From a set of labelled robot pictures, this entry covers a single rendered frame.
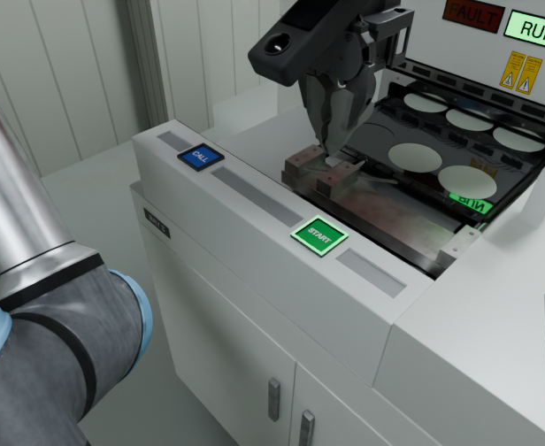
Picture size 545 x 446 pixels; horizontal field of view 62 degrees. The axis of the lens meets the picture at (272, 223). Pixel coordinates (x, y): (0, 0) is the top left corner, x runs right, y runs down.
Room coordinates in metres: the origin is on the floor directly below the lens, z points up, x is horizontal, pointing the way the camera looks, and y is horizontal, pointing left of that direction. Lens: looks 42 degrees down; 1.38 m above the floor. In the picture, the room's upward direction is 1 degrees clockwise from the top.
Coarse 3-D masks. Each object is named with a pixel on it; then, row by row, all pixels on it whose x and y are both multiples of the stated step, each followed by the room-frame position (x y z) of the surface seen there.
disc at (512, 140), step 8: (496, 128) 0.84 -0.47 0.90; (504, 128) 0.84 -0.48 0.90; (512, 128) 0.85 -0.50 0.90; (496, 136) 0.81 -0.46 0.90; (504, 136) 0.81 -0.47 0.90; (512, 136) 0.81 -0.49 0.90; (520, 136) 0.81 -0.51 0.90; (528, 136) 0.81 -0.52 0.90; (536, 136) 0.81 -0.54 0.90; (504, 144) 0.78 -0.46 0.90; (512, 144) 0.78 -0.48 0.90; (520, 144) 0.78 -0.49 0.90; (528, 144) 0.78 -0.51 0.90; (536, 144) 0.78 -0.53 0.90; (544, 144) 0.78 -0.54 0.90
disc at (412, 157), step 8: (400, 144) 0.78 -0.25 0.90; (408, 144) 0.78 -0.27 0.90; (416, 144) 0.78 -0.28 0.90; (392, 152) 0.75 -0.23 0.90; (400, 152) 0.75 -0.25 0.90; (408, 152) 0.75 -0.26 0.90; (416, 152) 0.75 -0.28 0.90; (424, 152) 0.75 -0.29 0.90; (432, 152) 0.75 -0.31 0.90; (392, 160) 0.72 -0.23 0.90; (400, 160) 0.72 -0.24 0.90; (408, 160) 0.72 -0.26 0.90; (416, 160) 0.72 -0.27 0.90; (424, 160) 0.72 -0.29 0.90; (432, 160) 0.72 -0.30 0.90; (440, 160) 0.72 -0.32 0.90; (408, 168) 0.69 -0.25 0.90; (416, 168) 0.69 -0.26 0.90; (424, 168) 0.69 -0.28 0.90; (432, 168) 0.69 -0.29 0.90
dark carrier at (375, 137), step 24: (384, 120) 0.87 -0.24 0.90; (408, 120) 0.87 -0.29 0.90; (432, 120) 0.87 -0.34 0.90; (360, 144) 0.77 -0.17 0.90; (384, 144) 0.78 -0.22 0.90; (432, 144) 0.78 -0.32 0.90; (456, 144) 0.78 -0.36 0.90; (480, 144) 0.78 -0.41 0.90; (480, 168) 0.70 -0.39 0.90; (504, 168) 0.70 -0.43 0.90; (528, 168) 0.70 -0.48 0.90; (504, 192) 0.63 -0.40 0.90
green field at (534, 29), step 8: (512, 16) 0.88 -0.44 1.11; (520, 16) 0.87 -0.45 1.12; (528, 16) 0.86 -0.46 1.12; (512, 24) 0.88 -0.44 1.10; (520, 24) 0.87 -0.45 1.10; (528, 24) 0.86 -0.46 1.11; (536, 24) 0.85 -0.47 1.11; (544, 24) 0.84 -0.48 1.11; (512, 32) 0.87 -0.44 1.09; (520, 32) 0.86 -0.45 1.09; (528, 32) 0.85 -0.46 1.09; (536, 32) 0.85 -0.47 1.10; (544, 32) 0.84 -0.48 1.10; (528, 40) 0.85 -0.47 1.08; (536, 40) 0.84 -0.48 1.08; (544, 40) 0.83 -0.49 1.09
